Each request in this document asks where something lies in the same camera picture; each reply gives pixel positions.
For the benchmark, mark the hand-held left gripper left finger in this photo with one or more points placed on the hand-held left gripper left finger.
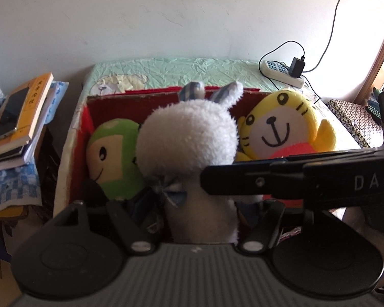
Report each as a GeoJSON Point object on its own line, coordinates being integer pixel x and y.
{"type": "Point", "coordinates": [128, 227]}

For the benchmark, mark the red cardboard box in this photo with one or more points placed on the red cardboard box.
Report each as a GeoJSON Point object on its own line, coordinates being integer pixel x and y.
{"type": "Point", "coordinates": [115, 105]}

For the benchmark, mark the wooden door frame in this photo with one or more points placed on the wooden door frame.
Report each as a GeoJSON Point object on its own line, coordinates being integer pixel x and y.
{"type": "Point", "coordinates": [376, 70]}

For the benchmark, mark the white plush bunny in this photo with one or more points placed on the white plush bunny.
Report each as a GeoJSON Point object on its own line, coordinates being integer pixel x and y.
{"type": "Point", "coordinates": [185, 134]}

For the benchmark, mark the person's right forearm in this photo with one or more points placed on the person's right forearm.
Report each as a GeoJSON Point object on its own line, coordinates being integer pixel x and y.
{"type": "Point", "coordinates": [376, 243]}

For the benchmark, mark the green cartoon bed sheet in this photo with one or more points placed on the green cartoon bed sheet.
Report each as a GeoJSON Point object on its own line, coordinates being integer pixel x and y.
{"type": "Point", "coordinates": [179, 70]}

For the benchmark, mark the black charger adapter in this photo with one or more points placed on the black charger adapter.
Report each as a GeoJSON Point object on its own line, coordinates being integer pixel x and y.
{"type": "Point", "coordinates": [297, 67]}

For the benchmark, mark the white power strip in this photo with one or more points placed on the white power strip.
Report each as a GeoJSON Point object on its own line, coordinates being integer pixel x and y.
{"type": "Point", "coordinates": [276, 68]}

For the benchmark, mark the yellow plush tiger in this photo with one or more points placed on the yellow plush tiger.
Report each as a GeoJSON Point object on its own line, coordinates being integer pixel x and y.
{"type": "Point", "coordinates": [275, 124]}

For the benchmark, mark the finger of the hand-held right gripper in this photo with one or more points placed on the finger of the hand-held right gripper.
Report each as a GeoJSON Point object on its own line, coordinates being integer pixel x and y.
{"type": "Point", "coordinates": [307, 159]}
{"type": "Point", "coordinates": [243, 180]}

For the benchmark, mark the green plush toy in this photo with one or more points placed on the green plush toy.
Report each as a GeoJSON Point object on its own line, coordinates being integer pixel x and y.
{"type": "Point", "coordinates": [115, 179]}

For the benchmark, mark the stack of books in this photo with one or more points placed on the stack of books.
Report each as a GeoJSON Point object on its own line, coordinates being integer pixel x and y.
{"type": "Point", "coordinates": [9, 185]}

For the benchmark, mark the smartphone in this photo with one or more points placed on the smartphone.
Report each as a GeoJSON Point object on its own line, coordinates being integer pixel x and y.
{"type": "Point", "coordinates": [9, 112]}

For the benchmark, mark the patterned cloth covered stool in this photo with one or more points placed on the patterned cloth covered stool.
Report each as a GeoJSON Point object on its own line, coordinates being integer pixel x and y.
{"type": "Point", "coordinates": [352, 118]}

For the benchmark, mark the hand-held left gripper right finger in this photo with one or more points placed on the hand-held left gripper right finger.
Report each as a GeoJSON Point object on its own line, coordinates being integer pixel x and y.
{"type": "Point", "coordinates": [262, 230]}

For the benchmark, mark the yellow book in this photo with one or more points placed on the yellow book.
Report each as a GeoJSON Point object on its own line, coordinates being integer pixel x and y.
{"type": "Point", "coordinates": [35, 108]}

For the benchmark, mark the white book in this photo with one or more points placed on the white book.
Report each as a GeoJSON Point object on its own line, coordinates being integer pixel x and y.
{"type": "Point", "coordinates": [32, 144]}

